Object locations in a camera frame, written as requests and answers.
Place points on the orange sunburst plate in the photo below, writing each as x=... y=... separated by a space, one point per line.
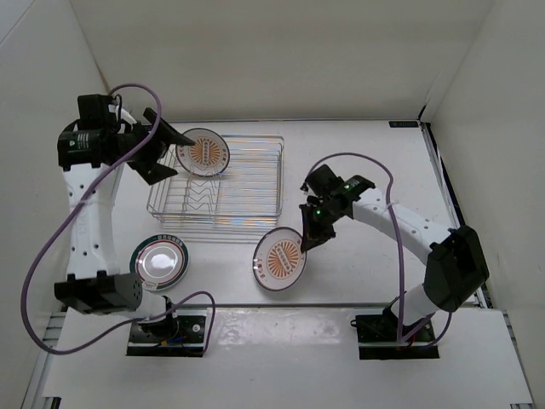
x=208 y=157
x=278 y=262

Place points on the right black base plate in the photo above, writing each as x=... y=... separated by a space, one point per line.
x=377 y=340

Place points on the green rimmed white plate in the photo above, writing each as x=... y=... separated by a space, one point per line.
x=160 y=261

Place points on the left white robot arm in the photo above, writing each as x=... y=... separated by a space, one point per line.
x=92 y=152

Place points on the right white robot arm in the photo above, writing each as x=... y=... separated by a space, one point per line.
x=454 y=261

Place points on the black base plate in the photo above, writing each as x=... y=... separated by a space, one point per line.
x=186 y=337
x=377 y=340

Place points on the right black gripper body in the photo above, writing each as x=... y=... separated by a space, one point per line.
x=318 y=214

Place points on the small dark wall label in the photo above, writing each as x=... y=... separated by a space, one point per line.
x=403 y=124

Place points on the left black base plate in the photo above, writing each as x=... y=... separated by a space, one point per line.
x=186 y=337

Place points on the chrome wire dish rack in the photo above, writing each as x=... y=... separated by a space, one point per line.
x=247 y=193

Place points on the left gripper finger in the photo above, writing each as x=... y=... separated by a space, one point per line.
x=155 y=173
x=165 y=132

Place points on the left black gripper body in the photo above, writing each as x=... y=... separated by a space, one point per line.
x=153 y=150

